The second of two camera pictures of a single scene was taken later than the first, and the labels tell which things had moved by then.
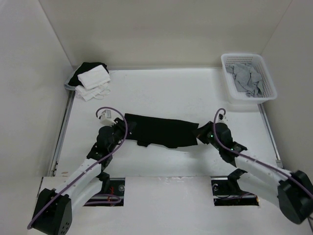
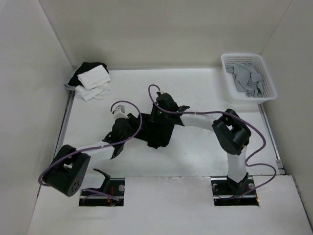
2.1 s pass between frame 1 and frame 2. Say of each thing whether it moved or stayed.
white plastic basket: stayed
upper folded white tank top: stayed
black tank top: moved
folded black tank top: stayed
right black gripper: moved
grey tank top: stayed
